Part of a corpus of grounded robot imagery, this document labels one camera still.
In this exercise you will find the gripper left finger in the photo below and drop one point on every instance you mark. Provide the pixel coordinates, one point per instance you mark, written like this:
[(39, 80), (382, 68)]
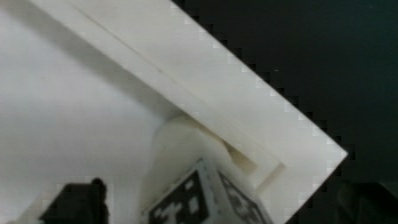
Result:
[(78, 206)]

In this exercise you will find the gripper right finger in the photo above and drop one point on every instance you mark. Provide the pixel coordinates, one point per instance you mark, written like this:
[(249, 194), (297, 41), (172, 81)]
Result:
[(368, 203)]

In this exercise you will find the white table leg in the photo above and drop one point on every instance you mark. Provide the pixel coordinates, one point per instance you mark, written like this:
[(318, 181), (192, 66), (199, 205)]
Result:
[(196, 189)]

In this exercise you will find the white square table top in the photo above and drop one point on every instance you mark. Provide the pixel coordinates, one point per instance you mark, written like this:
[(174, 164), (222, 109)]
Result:
[(85, 99)]

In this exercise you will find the white U-shaped obstacle fence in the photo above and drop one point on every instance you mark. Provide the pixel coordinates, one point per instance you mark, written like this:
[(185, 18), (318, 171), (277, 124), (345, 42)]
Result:
[(244, 109)]

